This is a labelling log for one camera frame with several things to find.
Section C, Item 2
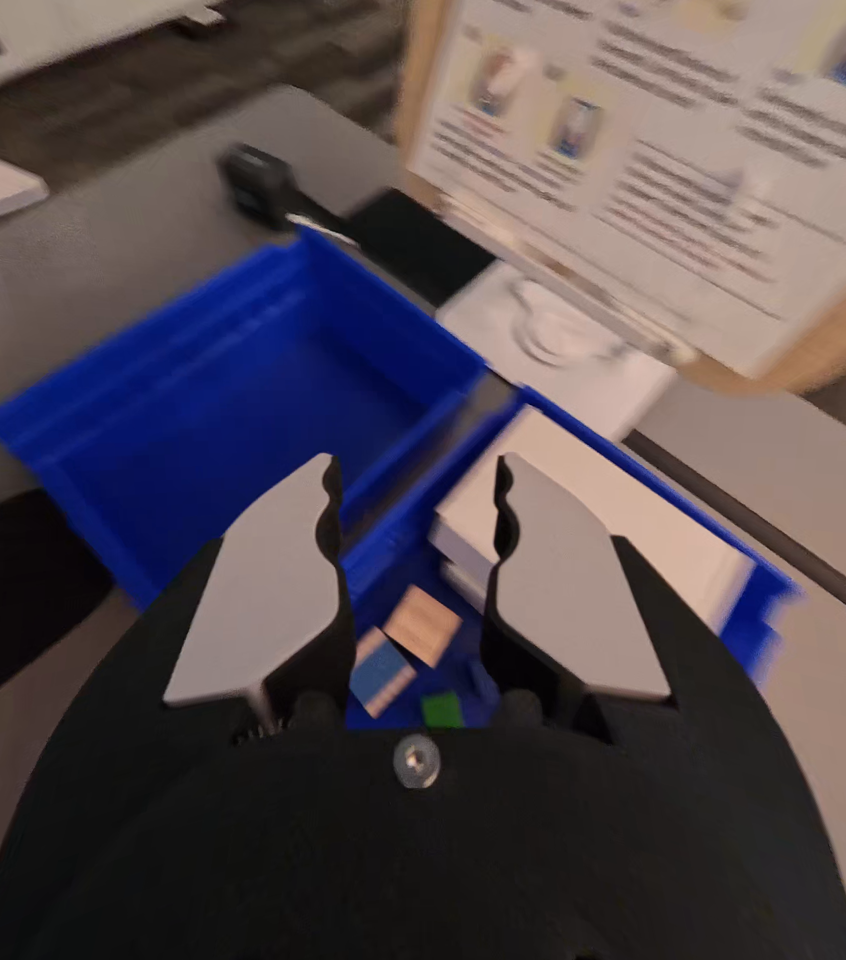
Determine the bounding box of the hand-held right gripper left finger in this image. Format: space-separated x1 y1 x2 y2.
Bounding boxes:
162 452 356 732

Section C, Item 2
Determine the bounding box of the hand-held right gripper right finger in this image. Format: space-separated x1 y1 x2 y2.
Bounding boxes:
479 452 675 727

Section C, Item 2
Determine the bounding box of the white cardboard mailer box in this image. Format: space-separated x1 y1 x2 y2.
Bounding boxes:
429 408 754 624
438 558 490 610

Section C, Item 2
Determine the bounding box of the blue-faced wooden cube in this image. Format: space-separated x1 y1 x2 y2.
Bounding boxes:
350 626 418 719

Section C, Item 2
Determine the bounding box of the plain wooden cube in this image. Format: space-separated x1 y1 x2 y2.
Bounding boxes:
384 585 463 669

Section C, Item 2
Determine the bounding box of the blue plastic bin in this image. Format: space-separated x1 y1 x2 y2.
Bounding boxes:
0 225 525 612
340 386 805 732

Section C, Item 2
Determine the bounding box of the green wooden cube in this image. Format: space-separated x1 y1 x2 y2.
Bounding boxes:
421 693 466 730

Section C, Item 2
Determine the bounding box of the black mat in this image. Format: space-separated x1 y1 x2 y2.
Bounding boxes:
0 491 115 725

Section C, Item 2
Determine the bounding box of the black table clamp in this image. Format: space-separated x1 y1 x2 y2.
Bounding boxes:
215 142 364 243

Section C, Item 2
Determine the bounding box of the printed instruction sheet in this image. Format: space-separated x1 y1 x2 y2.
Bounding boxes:
408 0 846 380

